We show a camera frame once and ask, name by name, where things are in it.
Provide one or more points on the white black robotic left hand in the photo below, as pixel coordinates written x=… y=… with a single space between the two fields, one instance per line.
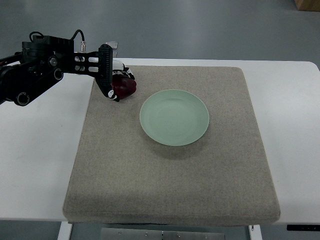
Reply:
x=107 y=67

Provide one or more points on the red apple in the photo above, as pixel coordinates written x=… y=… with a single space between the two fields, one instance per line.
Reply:
x=123 y=86

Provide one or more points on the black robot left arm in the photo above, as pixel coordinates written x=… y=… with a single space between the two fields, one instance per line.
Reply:
x=40 y=65

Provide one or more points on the lower metal floor plate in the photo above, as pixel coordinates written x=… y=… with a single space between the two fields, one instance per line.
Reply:
x=114 y=54

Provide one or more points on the pale green plate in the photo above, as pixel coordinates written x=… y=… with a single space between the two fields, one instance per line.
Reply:
x=174 y=117

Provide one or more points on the white table leg left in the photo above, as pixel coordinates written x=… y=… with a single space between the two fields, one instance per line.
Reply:
x=65 y=231

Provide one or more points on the white table leg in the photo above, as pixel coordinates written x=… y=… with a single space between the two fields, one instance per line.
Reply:
x=65 y=231
x=255 y=232

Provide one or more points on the cardboard box corner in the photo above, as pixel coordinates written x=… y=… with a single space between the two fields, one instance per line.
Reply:
x=308 y=5

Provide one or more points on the white table leg right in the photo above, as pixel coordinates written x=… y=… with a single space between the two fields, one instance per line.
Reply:
x=255 y=232

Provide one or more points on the black table control panel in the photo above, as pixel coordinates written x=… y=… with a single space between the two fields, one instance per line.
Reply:
x=303 y=228

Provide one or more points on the grey metal base plate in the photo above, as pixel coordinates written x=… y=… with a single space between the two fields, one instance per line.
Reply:
x=141 y=234

